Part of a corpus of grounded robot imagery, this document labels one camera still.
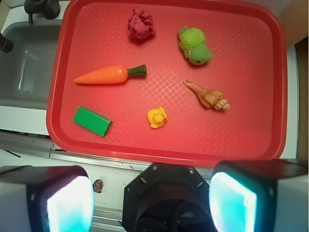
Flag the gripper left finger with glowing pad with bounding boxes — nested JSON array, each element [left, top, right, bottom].
[[0, 165, 94, 232]]

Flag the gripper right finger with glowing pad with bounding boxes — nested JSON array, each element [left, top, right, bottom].
[[209, 159, 309, 232]]

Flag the green rectangular block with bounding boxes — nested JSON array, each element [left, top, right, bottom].
[[73, 106, 112, 137]]

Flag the small brown pinecone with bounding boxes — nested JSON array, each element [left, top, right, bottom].
[[93, 179, 103, 193]]

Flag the brown spiral seashell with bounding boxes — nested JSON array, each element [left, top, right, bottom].
[[183, 80, 231, 110]]

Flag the grey sink basin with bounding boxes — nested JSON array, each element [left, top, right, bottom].
[[0, 20, 62, 110]]

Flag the yellow rubber duck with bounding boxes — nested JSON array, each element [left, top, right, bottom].
[[147, 107, 168, 129]]

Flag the orange plastic carrot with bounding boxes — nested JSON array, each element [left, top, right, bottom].
[[73, 65, 147, 85]]

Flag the red plastic tray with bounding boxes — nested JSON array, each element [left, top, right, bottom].
[[46, 0, 287, 167]]

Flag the green plush turtle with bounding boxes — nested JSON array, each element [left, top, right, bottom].
[[178, 27, 213, 66]]

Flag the black faucet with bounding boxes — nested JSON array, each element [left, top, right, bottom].
[[24, 0, 60, 25]]

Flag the crumpled dark red paper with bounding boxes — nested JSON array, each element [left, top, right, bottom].
[[127, 7, 155, 40]]

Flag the black octagonal mount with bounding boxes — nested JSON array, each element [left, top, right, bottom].
[[122, 163, 216, 232]]

